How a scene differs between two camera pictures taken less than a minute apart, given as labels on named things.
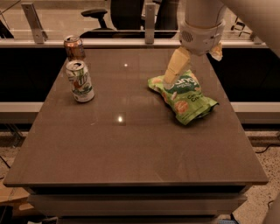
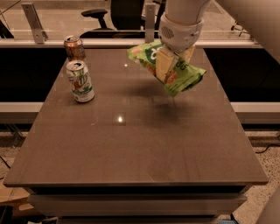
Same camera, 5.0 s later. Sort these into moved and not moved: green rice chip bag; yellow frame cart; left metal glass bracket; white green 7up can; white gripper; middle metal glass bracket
Moved: white gripper; green rice chip bag
Not moved: middle metal glass bracket; left metal glass bracket; yellow frame cart; white green 7up can
